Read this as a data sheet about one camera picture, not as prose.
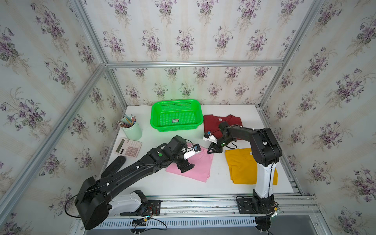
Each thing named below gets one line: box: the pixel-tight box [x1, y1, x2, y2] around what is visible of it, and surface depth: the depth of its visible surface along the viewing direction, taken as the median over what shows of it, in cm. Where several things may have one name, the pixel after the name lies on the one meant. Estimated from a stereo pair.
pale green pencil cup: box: [120, 116, 143, 141], surface depth 95 cm
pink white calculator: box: [113, 137, 143, 159], surface depth 95 cm
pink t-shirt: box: [165, 147, 214, 183], surface depth 90 cm
